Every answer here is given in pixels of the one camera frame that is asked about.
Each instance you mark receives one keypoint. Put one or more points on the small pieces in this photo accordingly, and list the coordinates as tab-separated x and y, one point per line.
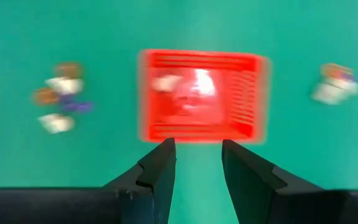
64	85

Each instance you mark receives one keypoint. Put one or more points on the green table mat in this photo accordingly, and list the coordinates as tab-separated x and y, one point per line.
73	161

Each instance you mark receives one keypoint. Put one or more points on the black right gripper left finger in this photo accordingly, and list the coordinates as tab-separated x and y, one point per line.
154	186

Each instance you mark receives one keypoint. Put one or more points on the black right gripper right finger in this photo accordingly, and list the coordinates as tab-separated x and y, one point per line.
247	186

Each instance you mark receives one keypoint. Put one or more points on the red plastic basket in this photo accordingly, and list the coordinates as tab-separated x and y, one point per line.
244	93

